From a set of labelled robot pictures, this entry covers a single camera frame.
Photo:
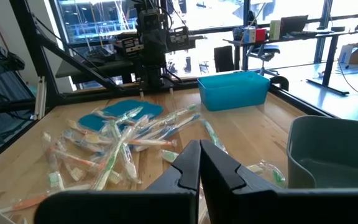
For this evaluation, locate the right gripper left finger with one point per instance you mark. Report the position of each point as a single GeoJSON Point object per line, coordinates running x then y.
{"type": "Point", "coordinates": [166, 205]}

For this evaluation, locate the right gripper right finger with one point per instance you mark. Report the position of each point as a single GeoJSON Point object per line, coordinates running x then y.
{"type": "Point", "coordinates": [259, 208]}

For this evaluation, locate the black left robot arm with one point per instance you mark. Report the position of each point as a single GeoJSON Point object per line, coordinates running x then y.
{"type": "Point", "coordinates": [149, 79]}

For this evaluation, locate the blue flat bin lid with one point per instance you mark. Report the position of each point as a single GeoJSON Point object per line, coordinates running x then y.
{"type": "Point", "coordinates": [149, 109]}

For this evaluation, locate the black chair back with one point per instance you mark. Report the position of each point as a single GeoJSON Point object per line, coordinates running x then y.
{"type": "Point", "coordinates": [224, 59]}

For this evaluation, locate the turquoise plastic bin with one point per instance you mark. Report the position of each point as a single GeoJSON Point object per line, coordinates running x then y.
{"type": "Point", "coordinates": [233, 93]}

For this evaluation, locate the blue white box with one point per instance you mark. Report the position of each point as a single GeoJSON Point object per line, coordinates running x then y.
{"type": "Point", "coordinates": [250, 35]}

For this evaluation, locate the red box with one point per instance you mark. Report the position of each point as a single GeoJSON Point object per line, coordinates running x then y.
{"type": "Point", "coordinates": [260, 35]}

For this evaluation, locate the black office chair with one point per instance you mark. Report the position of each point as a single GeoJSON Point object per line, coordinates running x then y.
{"type": "Point", "coordinates": [264, 51]}

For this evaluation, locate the green white box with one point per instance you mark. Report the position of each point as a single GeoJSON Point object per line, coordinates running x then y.
{"type": "Point", "coordinates": [275, 30]}

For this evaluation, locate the black table clamp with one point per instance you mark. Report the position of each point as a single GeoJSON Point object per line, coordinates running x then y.
{"type": "Point", "coordinates": [280, 82]}

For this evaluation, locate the black laptop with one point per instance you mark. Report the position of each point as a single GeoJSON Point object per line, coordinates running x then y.
{"type": "Point", "coordinates": [294, 24]}

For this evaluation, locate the long black desk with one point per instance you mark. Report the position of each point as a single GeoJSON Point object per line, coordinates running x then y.
{"type": "Point", "coordinates": [329, 59]}

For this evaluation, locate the brown cardboard box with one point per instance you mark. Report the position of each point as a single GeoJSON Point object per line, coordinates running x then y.
{"type": "Point", "coordinates": [357, 54]}

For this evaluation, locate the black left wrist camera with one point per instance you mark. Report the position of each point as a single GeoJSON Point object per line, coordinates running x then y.
{"type": "Point", "coordinates": [151, 20]}

